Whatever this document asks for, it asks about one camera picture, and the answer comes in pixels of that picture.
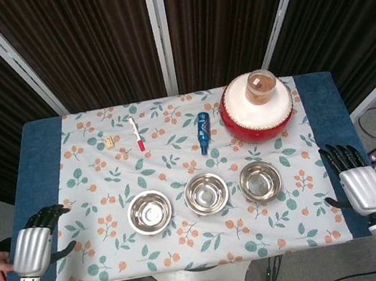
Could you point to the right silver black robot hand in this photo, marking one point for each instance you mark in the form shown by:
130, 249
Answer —
362, 188

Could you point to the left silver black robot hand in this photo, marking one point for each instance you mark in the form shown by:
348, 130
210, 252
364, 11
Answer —
32, 249

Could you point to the stainless steel bowl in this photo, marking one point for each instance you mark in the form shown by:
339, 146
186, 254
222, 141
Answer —
149, 212
260, 181
206, 193

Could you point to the blue table cover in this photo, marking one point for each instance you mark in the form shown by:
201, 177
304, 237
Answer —
43, 155

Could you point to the red drum with white top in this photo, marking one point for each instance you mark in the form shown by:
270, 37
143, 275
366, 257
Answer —
261, 124

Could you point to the cream eraser block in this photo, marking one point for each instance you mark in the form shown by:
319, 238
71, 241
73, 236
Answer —
110, 142

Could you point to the clear jar of rubber bands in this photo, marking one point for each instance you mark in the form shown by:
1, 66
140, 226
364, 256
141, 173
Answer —
261, 87

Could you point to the red white marker pen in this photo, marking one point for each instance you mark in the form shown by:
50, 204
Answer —
136, 133

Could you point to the blue spray bottle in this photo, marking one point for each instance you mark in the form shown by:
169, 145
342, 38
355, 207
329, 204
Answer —
203, 128

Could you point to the floral white tablecloth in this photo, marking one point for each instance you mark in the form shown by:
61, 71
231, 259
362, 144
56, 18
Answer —
184, 163

